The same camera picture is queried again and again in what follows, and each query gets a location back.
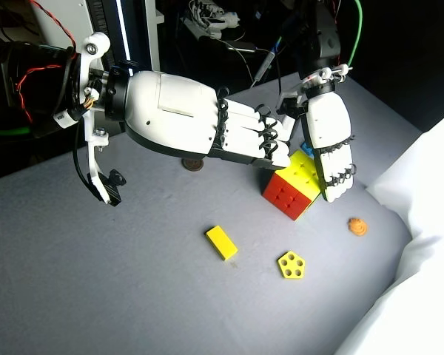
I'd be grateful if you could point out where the white cabinet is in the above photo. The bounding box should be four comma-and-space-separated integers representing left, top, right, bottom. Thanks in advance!
29, 0, 97, 51

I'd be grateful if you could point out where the white frame post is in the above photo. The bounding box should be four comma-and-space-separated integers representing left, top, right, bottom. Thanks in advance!
144, 0, 166, 73

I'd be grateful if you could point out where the multicolour puzzle cube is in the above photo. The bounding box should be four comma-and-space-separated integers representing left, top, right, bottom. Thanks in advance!
261, 149, 323, 222

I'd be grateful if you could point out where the blue-white light strip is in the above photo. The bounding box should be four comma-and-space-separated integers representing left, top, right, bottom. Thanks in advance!
114, 0, 134, 66

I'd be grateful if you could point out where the spare white robot hand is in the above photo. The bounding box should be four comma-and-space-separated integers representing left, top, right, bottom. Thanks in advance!
183, 0, 241, 40

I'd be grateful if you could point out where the white backdrop cloth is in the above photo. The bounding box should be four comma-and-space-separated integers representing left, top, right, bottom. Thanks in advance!
332, 105, 444, 355

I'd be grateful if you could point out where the yellow rectangular block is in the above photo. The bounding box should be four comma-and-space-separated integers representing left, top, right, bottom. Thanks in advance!
204, 225, 239, 262

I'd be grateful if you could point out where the chocolate sandwich cookie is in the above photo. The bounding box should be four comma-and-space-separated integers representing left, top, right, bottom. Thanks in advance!
181, 158, 204, 172

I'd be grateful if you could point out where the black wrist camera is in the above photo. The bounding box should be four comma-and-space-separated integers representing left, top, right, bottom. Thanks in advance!
276, 92, 308, 119
95, 169, 127, 207

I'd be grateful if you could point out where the orange swirl cookie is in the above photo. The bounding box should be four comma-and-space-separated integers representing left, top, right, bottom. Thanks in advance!
346, 217, 369, 237

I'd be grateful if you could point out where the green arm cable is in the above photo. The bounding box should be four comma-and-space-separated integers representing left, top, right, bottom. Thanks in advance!
0, 126, 31, 137
346, 0, 364, 68

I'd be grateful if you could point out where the yellow pentagon block with holes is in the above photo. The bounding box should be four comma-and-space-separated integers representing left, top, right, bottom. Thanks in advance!
277, 250, 306, 280

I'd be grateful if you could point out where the grey pen-shaped tool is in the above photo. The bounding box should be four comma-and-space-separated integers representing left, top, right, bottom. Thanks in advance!
252, 35, 284, 88

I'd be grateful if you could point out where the grey table cloth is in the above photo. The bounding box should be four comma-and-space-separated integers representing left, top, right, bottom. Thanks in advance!
0, 72, 423, 355

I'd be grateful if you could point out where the red twisted wire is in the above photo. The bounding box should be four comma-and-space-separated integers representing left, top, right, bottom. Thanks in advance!
15, 0, 78, 124

